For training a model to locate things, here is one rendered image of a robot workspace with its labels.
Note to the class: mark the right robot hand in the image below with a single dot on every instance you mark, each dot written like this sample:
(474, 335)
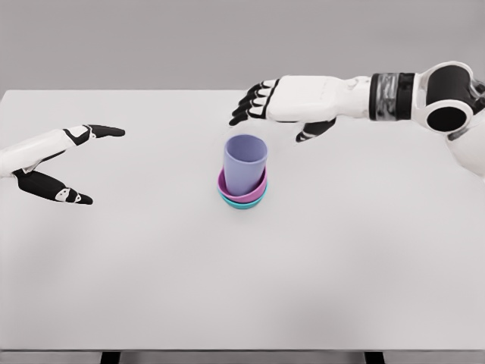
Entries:
(303, 96)

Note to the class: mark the teal bowl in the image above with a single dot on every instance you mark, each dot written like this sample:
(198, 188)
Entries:
(242, 204)

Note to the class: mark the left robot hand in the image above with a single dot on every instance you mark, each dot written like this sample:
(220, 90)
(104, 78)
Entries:
(41, 146)

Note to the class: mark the lavender cup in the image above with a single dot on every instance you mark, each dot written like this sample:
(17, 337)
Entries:
(245, 165)

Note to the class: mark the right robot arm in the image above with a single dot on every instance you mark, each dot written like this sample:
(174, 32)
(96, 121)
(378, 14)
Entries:
(424, 98)

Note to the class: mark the magenta bowl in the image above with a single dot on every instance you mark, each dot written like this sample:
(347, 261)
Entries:
(248, 194)

